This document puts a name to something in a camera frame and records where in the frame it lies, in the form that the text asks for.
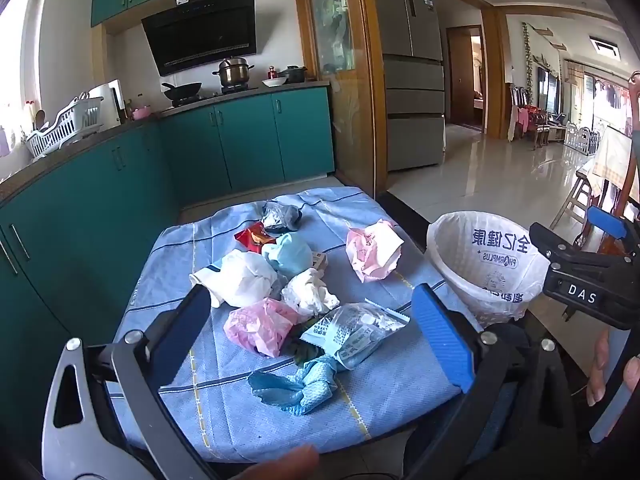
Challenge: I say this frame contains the grey refrigerator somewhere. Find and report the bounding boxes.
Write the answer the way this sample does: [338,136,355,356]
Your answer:
[369,0,446,172]

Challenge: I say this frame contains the wood framed glass door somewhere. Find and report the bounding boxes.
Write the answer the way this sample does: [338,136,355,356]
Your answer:
[295,0,388,196]

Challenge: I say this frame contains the ceiling air conditioner vent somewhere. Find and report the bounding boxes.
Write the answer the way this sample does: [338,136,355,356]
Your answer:
[589,36,621,58]

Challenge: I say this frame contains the clear plastic printed packet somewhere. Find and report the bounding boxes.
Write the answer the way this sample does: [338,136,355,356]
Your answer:
[299,301,411,372]

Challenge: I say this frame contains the wooden dining chairs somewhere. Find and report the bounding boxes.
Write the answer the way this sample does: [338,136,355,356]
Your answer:
[510,85,551,148]

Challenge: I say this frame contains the white kitchen appliance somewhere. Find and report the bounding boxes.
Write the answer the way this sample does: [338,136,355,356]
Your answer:
[87,79,126,126]

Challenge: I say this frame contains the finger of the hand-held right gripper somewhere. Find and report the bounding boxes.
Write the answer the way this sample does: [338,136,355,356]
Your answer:
[529,205,640,267]

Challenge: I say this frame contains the blue checked tablecloth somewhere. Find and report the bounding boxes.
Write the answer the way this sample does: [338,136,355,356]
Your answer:
[107,186,493,463]

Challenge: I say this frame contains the white paper cup blue pattern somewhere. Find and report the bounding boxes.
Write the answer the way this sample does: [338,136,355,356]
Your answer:
[189,250,279,309]

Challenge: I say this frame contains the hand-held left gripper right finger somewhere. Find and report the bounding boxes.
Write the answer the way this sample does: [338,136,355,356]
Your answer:
[405,282,581,480]

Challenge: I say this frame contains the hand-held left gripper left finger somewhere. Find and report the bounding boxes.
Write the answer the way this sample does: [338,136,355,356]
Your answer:
[42,284,221,480]

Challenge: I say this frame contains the silver grey plastic bag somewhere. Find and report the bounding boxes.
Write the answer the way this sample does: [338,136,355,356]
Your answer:
[261,201,303,233]

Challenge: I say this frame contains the white dish rack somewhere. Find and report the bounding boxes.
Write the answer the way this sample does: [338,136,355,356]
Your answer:
[25,96,105,158]

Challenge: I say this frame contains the black wok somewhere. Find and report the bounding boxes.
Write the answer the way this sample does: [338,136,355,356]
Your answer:
[161,82,203,101]

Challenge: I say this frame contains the bin with white plastic liner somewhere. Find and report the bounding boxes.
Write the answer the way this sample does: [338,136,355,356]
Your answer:
[426,211,551,328]

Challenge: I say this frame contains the dark kitchen countertop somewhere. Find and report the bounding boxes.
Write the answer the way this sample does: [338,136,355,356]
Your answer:
[0,80,331,201]

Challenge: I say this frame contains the person's left hand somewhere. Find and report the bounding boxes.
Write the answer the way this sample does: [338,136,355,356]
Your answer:
[227,446,321,480]

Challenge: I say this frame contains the gas stove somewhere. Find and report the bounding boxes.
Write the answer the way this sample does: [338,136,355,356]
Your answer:
[171,85,261,107]

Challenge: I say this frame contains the green vegetable leaf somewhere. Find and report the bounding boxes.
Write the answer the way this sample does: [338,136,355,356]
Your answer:
[292,335,321,366]

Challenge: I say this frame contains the brown wooden room door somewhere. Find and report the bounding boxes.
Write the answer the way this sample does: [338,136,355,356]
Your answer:
[446,25,486,133]

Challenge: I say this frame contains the green vine decoration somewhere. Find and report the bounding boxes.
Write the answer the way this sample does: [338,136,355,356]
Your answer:
[521,22,536,91]

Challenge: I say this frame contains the person's right hand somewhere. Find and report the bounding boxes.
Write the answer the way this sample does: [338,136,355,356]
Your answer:
[586,331,640,407]

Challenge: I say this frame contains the blue cloth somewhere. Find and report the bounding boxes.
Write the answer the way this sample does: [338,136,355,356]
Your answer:
[247,355,341,416]

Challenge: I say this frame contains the pink plastic bag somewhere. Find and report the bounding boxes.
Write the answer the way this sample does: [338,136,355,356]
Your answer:
[346,218,405,284]
[223,297,301,358]

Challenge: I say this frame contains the table with yellow cloth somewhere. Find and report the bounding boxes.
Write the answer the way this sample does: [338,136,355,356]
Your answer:
[550,127,636,231]

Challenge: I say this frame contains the white tissue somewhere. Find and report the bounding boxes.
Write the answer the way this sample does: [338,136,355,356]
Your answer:
[281,268,341,317]

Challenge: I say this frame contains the blue face mask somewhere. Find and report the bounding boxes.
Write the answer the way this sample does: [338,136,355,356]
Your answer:
[261,232,315,278]

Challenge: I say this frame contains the white play fence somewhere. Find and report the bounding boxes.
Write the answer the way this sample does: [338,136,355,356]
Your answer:
[564,127,601,153]

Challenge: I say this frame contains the black range hood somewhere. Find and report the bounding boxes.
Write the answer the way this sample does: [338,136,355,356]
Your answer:
[141,0,258,77]

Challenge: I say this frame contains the steel cooking pot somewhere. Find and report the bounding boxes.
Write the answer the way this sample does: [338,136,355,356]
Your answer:
[212,56,256,88]

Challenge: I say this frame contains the red snack packet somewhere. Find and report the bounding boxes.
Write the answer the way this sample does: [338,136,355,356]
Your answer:
[234,222,276,255]

